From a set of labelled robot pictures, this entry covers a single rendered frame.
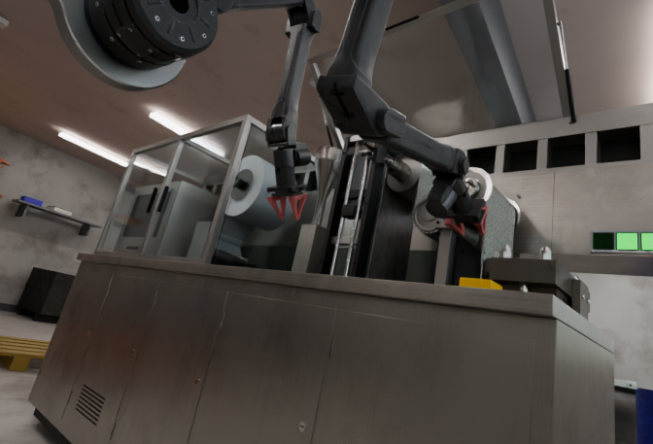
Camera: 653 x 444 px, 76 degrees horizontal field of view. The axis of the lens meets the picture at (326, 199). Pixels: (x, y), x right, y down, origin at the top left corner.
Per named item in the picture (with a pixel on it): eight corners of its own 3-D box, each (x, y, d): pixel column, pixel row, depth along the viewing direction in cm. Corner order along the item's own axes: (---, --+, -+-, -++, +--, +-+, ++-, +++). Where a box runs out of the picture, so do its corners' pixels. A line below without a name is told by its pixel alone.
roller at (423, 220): (410, 231, 136) (415, 196, 140) (445, 252, 153) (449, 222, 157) (444, 231, 128) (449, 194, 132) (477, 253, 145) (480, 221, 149)
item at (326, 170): (279, 284, 173) (308, 159, 190) (301, 290, 183) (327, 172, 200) (302, 287, 164) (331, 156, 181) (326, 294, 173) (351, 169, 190)
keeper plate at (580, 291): (570, 320, 110) (571, 279, 113) (579, 325, 116) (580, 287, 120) (582, 322, 108) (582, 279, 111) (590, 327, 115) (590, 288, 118)
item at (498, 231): (480, 263, 118) (486, 202, 123) (508, 282, 134) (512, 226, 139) (482, 263, 117) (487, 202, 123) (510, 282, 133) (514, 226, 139)
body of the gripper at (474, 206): (480, 221, 106) (470, 198, 102) (442, 221, 113) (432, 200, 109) (487, 203, 109) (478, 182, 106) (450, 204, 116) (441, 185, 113)
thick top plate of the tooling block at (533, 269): (488, 279, 111) (490, 256, 113) (533, 306, 138) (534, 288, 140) (555, 284, 100) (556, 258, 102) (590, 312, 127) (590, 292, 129)
